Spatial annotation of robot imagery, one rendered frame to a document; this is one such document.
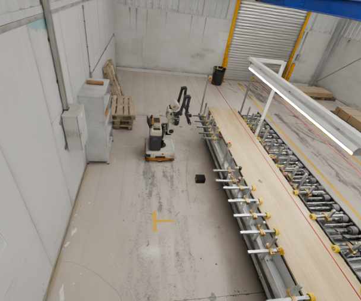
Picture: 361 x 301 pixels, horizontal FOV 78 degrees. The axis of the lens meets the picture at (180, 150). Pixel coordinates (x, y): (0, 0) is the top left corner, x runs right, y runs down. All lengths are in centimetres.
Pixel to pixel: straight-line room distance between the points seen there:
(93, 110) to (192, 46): 702
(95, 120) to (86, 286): 268
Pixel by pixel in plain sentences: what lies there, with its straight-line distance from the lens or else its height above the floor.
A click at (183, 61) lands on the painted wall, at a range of 1066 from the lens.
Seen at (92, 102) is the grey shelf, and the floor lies 144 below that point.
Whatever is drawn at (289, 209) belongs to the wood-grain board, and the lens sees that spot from 369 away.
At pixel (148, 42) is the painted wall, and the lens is 1037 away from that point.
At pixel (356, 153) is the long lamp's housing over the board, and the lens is 244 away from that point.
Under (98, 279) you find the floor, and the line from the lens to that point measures 361.
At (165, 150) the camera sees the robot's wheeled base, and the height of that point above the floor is 28.
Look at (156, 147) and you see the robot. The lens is 489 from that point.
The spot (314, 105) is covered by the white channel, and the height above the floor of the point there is 245.
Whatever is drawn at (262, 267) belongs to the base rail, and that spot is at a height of 70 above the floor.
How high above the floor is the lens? 328
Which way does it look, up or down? 36 degrees down
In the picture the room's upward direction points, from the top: 9 degrees clockwise
